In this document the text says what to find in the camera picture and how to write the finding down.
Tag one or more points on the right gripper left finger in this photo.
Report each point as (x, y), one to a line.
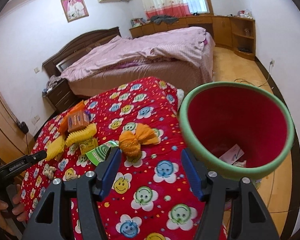
(52, 216)

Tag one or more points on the green spiral wrapper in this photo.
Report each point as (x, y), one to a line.
(100, 153)

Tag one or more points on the grey clothes on desk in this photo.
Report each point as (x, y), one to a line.
(158, 19)

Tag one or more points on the yellow honeycomb foam sheet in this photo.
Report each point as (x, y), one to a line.
(81, 135)

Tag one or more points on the red smiley flower blanket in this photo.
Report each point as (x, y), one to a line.
(151, 197)

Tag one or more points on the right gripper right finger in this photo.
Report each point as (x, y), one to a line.
(249, 217)

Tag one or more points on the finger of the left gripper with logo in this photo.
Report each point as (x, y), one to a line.
(21, 164)

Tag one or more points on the peanut cluster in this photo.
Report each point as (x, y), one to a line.
(49, 171)

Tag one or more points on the yellow medicine box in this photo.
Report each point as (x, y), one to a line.
(88, 145)

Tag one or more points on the long wooden cabinet desk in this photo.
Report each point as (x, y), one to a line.
(234, 33)

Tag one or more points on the framed wedding photo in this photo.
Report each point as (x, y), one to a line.
(74, 9)

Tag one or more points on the orange paper wad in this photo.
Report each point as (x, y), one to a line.
(130, 143)

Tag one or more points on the yellow foam net piece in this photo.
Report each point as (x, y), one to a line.
(56, 149)

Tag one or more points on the small brown cardboard box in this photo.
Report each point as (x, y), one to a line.
(79, 121)

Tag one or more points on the pink quilted bed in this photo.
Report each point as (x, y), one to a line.
(183, 57)

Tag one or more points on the white paper in bin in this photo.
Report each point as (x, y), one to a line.
(232, 155)

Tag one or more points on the red trash bin green rim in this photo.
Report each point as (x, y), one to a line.
(215, 116)

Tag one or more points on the dark wooden nightstand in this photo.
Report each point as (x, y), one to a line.
(61, 96)

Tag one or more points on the orange plastic bag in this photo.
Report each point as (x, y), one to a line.
(64, 126)

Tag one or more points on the black charger on wall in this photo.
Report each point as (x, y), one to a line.
(23, 126)

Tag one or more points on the dark wooden headboard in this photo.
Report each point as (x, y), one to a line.
(79, 47)

